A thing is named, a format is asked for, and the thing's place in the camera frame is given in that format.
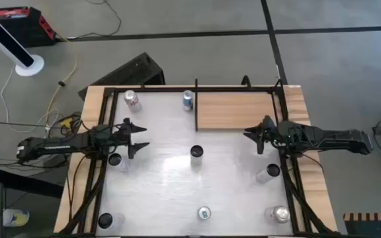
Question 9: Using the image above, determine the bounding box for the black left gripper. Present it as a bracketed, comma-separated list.
[112, 118, 151, 160]

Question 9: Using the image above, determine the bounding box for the black shelf post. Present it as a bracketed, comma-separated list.
[194, 78, 199, 132]

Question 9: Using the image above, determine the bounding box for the red and black toolbox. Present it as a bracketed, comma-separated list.
[0, 6, 58, 48]

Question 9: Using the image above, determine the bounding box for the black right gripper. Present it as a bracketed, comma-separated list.
[243, 114, 282, 155]

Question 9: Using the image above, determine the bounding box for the wooden shelf board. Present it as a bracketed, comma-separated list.
[196, 91, 279, 130]

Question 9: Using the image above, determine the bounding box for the thin black floor cable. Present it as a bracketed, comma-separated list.
[66, 0, 122, 41]

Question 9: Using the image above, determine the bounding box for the blue Red Bull can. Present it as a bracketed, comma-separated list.
[197, 206, 212, 221]
[182, 90, 194, 112]

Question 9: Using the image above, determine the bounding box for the white and yellow canister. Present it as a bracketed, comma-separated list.
[2, 208, 30, 227]

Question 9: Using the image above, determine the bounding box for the black-topped silver Celsius can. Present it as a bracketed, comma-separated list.
[97, 212, 125, 229]

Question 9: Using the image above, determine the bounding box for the yellow cable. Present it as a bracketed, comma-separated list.
[44, 54, 79, 115]

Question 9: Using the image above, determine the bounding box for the black perforated box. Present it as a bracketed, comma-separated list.
[77, 52, 166, 100]

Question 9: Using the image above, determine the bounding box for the Celsius Peach Vibe can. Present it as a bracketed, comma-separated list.
[190, 145, 204, 167]

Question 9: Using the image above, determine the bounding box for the white cable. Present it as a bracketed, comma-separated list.
[0, 64, 59, 134]

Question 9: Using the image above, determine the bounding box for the Celsius can with red print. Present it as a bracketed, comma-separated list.
[108, 153, 128, 173]

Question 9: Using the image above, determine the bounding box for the silver Diet Coke can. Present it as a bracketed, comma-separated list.
[123, 89, 142, 113]
[265, 205, 291, 225]

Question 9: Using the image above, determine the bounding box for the black metal table frame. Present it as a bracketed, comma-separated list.
[58, 84, 340, 237]

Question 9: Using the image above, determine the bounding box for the white stand with round base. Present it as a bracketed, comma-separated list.
[0, 3, 45, 77]

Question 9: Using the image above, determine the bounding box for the Celsius can with orange print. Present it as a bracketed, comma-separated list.
[255, 163, 281, 184]

